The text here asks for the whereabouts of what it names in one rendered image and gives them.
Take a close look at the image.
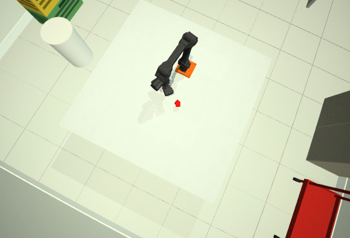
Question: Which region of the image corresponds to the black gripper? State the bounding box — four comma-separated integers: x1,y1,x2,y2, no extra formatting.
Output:
162,79,174,96

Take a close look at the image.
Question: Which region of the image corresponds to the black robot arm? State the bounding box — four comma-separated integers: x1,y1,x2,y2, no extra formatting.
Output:
151,31,198,91

